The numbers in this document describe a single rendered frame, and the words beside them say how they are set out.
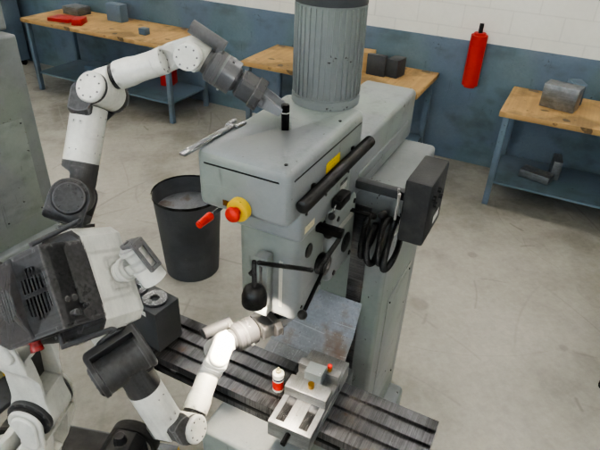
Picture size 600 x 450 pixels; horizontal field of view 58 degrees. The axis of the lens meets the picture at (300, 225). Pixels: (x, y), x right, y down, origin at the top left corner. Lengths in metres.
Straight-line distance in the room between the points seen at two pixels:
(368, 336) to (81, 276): 1.22
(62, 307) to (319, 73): 0.87
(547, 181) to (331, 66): 3.89
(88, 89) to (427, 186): 0.93
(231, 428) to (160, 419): 0.54
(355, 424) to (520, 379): 1.79
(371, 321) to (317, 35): 1.14
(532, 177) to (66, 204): 4.41
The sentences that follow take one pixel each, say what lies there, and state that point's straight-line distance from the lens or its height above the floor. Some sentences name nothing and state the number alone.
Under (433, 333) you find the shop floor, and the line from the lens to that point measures 3.68.
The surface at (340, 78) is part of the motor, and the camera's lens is 1.55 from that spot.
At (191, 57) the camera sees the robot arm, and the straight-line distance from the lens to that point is 1.37.
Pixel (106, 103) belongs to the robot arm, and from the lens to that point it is 1.48.
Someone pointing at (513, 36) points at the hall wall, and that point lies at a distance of 5.53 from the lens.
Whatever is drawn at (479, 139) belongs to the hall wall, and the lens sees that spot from 5.83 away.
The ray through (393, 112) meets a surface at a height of 1.75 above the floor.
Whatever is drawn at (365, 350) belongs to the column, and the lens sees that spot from 2.28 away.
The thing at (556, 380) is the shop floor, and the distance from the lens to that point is 3.66.
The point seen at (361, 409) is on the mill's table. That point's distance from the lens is 1.99.
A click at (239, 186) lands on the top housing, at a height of 1.82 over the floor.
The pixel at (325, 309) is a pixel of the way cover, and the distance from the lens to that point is 2.18.
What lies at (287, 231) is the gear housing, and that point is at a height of 1.66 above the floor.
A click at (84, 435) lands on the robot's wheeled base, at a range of 2.44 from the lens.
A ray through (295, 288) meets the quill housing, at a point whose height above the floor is 1.44.
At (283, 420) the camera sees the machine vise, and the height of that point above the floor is 0.98.
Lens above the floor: 2.45
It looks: 33 degrees down
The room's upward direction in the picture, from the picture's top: 3 degrees clockwise
